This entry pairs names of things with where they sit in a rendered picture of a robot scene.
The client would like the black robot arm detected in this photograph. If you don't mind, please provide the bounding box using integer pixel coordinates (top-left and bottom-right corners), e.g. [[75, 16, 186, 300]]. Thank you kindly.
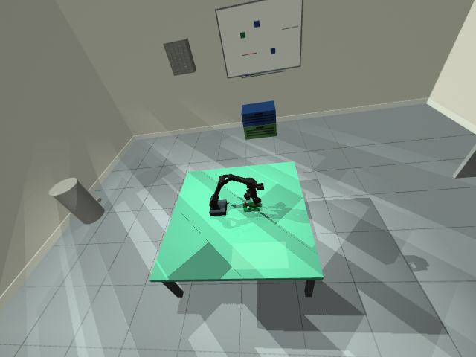
[[209, 174, 264, 210]]

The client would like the green circuit board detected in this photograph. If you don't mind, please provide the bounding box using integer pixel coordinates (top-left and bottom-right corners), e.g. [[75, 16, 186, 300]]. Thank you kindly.
[[243, 202, 260, 212]]

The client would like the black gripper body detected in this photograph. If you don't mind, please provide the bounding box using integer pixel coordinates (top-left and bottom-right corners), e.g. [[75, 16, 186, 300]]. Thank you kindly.
[[246, 189, 261, 204]]

